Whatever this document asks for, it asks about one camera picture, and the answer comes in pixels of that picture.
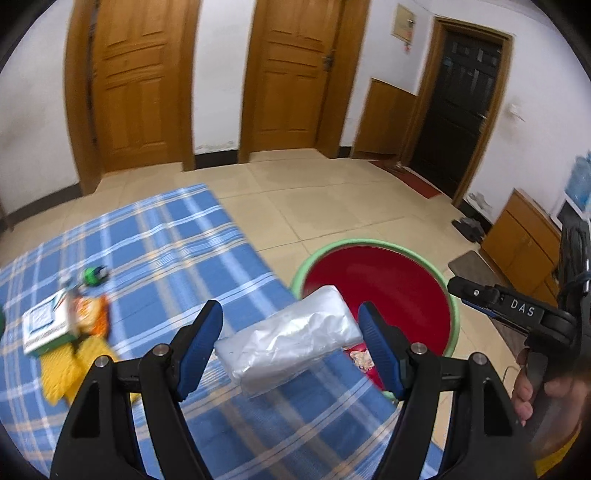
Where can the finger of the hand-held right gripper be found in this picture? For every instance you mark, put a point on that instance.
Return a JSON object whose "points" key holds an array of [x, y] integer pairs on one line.
{"points": [[471, 290]]}

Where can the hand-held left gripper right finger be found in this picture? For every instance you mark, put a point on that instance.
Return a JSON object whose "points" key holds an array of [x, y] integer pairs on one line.
{"points": [[381, 350]]}

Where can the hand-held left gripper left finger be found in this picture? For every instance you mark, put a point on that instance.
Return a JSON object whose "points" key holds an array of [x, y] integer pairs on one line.
{"points": [[203, 346]]}

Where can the red basin with green rim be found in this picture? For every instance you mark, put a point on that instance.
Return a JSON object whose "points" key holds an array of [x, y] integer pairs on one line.
{"points": [[383, 277]]}

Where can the silver plastic package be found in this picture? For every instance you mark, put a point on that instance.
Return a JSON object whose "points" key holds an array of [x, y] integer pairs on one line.
{"points": [[286, 341]]}

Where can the orange snack packet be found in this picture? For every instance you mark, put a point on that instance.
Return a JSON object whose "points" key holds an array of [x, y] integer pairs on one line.
{"points": [[90, 314]]}

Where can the small green white roll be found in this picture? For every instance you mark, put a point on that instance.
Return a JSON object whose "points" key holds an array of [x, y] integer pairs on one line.
{"points": [[94, 275]]}

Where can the yellow mesh sponge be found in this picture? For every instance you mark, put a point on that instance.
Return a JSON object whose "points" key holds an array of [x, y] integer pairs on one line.
{"points": [[64, 369]]}

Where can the white green cardboard box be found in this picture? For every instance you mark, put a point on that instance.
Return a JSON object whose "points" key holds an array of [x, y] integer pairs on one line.
{"points": [[44, 325]]}

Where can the person's right forearm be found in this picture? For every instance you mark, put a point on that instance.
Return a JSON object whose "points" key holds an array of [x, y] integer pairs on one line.
{"points": [[554, 461]]}

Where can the person's right hand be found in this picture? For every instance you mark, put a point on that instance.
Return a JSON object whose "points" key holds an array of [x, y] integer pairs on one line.
{"points": [[524, 392]]}

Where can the clear snack wrapper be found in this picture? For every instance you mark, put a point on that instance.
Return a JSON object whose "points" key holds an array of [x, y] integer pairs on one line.
{"points": [[362, 360]]}

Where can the pair of dark slippers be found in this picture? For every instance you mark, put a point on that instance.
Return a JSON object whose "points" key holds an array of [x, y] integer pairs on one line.
{"points": [[467, 230]]}

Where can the wooden cabinet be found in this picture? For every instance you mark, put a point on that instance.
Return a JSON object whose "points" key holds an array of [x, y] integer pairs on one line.
{"points": [[521, 244]]}

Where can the white appliance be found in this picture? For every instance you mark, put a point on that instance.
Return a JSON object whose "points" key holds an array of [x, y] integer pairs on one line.
{"points": [[572, 214]]}

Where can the blue plaid cloth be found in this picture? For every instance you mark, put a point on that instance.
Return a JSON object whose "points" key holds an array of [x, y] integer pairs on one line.
{"points": [[161, 240]]}

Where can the red doormat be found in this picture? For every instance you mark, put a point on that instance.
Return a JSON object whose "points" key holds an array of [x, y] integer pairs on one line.
{"points": [[411, 177]]}

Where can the blue water bottle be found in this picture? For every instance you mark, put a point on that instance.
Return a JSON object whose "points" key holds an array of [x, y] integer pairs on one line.
{"points": [[579, 180]]}

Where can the black metal door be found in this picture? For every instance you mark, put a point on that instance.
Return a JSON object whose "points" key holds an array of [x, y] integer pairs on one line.
{"points": [[457, 106]]}

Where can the wooden door with arched panels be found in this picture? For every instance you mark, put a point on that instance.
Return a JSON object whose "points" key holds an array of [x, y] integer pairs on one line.
{"points": [[134, 92]]}

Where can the wooden door with metal lock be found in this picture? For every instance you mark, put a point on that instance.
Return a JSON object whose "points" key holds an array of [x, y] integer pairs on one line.
{"points": [[291, 83]]}

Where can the white wall switch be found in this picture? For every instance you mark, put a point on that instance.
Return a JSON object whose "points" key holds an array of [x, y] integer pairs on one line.
{"points": [[515, 112]]}

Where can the low wooden wall panel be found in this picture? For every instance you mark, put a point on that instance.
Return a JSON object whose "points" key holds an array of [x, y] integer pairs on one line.
{"points": [[383, 120]]}

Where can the beige wall panel box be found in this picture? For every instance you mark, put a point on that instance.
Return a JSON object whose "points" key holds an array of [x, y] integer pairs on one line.
{"points": [[404, 23]]}

